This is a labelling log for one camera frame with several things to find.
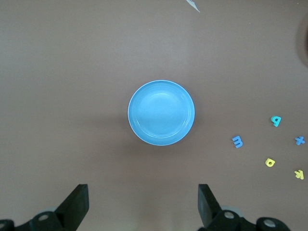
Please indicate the blue foam letter x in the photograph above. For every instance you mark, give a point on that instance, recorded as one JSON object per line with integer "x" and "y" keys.
{"x": 300, "y": 140}

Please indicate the blue plate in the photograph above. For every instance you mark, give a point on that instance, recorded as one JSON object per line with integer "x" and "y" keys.
{"x": 161, "y": 113}

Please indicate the white paper scrap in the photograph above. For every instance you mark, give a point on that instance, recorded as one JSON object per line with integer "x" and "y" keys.
{"x": 192, "y": 3}

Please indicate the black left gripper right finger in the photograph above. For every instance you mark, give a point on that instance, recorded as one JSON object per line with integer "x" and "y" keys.
{"x": 208, "y": 207}

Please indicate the yellow foam letter a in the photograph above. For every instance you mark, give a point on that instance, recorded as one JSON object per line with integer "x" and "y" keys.
{"x": 267, "y": 160}

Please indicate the brown table cover sheet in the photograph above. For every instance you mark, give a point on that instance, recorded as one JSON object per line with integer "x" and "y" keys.
{"x": 72, "y": 72}

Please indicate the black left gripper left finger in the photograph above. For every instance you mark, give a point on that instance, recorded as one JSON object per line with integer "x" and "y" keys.
{"x": 74, "y": 207}

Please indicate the teal foam letter p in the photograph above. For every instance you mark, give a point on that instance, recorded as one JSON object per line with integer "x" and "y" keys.
{"x": 277, "y": 124}

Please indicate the yellow foam letter k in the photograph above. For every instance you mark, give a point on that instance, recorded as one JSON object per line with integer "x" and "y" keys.
{"x": 300, "y": 175}

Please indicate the blue foam letter m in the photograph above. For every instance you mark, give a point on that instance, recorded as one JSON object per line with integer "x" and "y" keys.
{"x": 240, "y": 143}

